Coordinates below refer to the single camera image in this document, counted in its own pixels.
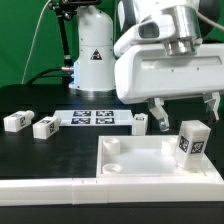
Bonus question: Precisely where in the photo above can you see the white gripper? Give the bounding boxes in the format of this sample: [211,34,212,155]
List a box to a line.
[115,44,224,132]

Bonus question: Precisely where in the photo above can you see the white square tabletop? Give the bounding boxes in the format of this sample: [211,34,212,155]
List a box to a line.
[96,135,209,178]

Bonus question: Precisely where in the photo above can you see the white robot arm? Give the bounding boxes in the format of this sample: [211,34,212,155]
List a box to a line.
[72,0,224,131]

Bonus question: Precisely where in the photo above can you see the white fiducial marker plate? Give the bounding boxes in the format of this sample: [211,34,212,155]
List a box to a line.
[54,110,133,126]

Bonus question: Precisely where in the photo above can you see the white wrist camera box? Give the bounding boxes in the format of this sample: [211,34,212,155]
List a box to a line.
[114,21,176,57]

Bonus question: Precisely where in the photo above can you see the black cables at base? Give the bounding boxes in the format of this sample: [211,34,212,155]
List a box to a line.
[26,65,75,85]

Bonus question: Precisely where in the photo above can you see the white L-shaped obstacle wall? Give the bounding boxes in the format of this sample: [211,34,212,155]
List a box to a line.
[0,137,224,206]

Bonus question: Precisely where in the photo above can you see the black camera stand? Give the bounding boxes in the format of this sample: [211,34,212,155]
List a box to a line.
[48,0,103,68]

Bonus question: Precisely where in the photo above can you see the grey cable on left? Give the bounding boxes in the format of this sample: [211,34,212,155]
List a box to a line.
[21,0,51,85]

